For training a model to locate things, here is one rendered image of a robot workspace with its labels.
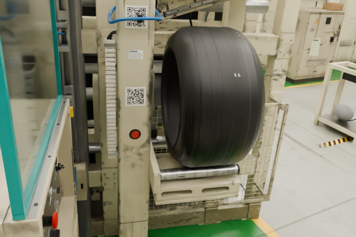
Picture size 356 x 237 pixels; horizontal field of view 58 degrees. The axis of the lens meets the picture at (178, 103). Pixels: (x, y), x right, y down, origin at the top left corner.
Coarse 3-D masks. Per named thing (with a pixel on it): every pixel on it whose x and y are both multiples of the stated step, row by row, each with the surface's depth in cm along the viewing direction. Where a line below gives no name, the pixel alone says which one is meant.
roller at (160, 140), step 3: (153, 138) 152; (156, 138) 153; (159, 138) 153; (162, 138) 153; (153, 141) 152; (156, 141) 152; (159, 141) 152; (162, 141) 153; (165, 141) 153; (153, 144) 152; (156, 144) 153; (159, 144) 153; (162, 144) 154; (165, 144) 154
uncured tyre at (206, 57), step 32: (192, 32) 117; (224, 32) 119; (192, 64) 108; (224, 64) 108; (256, 64) 112; (192, 96) 106; (224, 96) 106; (256, 96) 109; (192, 128) 109; (224, 128) 109; (256, 128) 113; (192, 160) 118; (224, 160) 121
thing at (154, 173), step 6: (150, 144) 141; (150, 150) 136; (150, 156) 132; (150, 162) 128; (156, 162) 128; (150, 168) 129; (156, 168) 124; (150, 174) 129; (156, 174) 121; (150, 180) 130; (156, 180) 122; (156, 186) 123; (156, 192) 124
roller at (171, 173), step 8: (176, 168) 130; (184, 168) 130; (192, 168) 130; (200, 168) 131; (208, 168) 131; (216, 168) 132; (224, 168) 133; (232, 168) 133; (168, 176) 127; (176, 176) 128; (184, 176) 129; (192, 176) 130; (200, 176) 131; (208, 176) 132
